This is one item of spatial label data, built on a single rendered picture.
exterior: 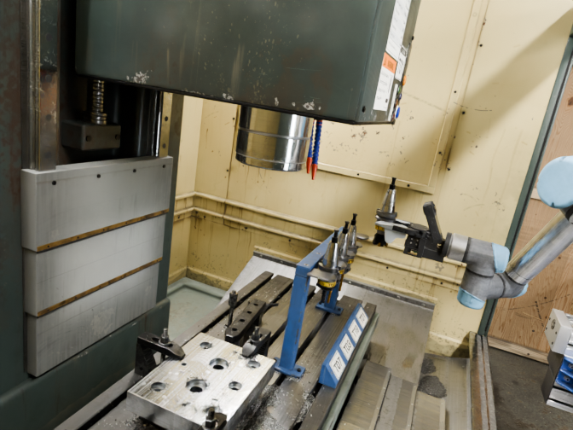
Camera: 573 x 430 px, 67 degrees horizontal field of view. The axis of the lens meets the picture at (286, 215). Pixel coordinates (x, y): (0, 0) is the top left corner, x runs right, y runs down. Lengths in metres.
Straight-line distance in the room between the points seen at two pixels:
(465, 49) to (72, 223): 1.49
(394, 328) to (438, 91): 0.98
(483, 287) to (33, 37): 1.23
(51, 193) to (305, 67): 0.62
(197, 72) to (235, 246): 1.45
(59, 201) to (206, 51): 0.48
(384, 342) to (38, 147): 1.43
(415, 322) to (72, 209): 1.42
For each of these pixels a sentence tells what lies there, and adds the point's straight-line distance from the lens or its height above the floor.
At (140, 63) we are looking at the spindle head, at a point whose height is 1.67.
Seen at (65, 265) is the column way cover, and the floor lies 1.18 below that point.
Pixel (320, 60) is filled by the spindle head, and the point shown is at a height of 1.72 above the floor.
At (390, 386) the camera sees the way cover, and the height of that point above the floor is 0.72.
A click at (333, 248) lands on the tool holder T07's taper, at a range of 1.18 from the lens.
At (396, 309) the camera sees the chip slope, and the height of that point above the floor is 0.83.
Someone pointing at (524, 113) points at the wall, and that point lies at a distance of 1.90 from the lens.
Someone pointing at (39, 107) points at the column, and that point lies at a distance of 1.05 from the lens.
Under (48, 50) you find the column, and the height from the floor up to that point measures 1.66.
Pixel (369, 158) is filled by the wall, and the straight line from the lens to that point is 1.93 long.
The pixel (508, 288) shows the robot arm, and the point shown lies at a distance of 1.41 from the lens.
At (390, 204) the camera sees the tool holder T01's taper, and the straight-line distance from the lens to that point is 1.29.
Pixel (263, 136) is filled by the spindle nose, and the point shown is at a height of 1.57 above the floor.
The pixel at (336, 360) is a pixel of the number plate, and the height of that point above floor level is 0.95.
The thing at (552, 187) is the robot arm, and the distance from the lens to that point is 1.13.
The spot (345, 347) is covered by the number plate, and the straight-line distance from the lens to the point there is 1.41.
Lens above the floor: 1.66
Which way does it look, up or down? 16 degrees down
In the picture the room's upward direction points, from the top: 9 degrees clockwise
